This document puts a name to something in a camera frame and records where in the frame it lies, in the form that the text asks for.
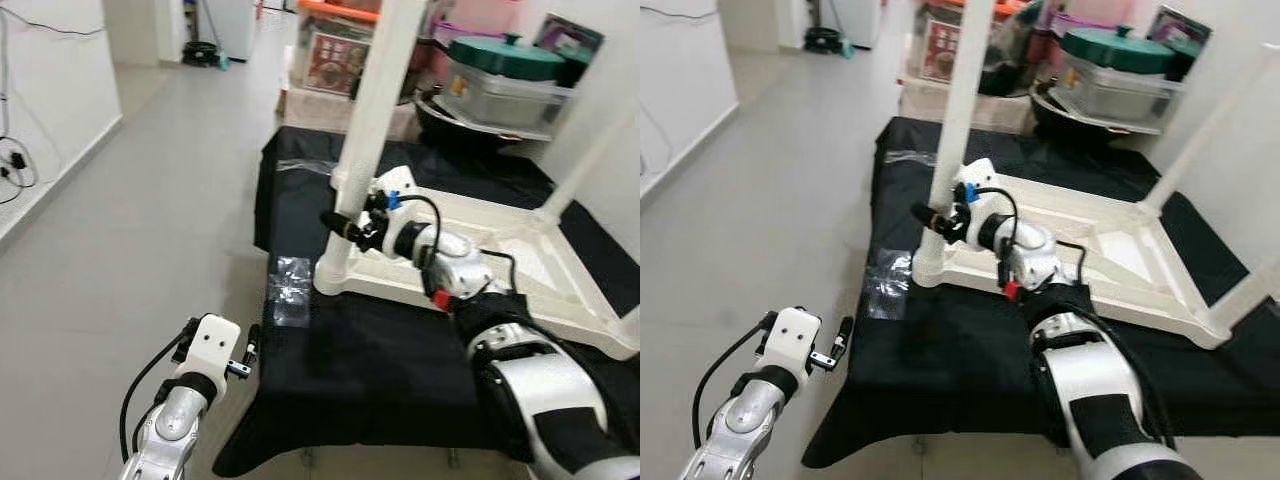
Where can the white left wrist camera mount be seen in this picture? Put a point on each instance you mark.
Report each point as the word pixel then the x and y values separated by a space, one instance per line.
pixel 213 345
pixel 790 335

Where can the white plastic children table top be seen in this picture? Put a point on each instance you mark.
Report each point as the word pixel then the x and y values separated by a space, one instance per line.
pixel 540 270
pixel 1130 260

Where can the black tablecloth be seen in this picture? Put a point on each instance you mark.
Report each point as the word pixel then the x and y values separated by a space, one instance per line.
pixel 930 380
pixel 330 380

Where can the beige patterned cloth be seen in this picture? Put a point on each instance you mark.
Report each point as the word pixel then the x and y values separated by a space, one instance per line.
pixel 920 105
pixel 320 112

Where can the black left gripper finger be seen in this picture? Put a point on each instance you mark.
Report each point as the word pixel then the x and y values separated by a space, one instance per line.
pixel 252 340
pixel 844 335

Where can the black wok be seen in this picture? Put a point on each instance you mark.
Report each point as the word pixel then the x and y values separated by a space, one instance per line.
pixel 1050 118
pixel 440 125

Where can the black plastic bag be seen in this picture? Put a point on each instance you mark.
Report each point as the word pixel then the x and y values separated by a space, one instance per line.
pixel 425 75
pixel 1015 70

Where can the black power adapter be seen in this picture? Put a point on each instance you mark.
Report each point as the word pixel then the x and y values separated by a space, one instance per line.
pixel 17 160

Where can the red printed carton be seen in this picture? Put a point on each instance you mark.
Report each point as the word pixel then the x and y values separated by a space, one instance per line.
pixel 938 50
pixel 335 65

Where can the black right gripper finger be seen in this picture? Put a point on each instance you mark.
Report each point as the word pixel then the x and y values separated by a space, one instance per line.
pixel 925 214
pixel 338 222

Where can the orange box lid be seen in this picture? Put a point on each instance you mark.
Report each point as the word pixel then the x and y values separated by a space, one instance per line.
pixel 335 10

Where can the dark square pan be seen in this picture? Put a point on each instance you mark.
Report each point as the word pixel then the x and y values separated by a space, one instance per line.
pixel 1180 28
pixel 570 35

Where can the white appliance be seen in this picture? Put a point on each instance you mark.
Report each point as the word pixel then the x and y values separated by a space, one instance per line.
pixel 230 28
pixel 855 22

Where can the clear plastic storage container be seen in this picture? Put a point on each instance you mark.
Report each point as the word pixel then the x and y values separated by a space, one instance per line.
pixel 500 105
pixel 1110 98

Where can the clear tape strip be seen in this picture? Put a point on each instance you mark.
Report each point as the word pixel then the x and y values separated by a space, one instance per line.
pixel 910 157
pixel 300 166

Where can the green pot lid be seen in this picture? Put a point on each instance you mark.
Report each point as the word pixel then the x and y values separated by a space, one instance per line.
pixel 505 58
pixel 1115 50

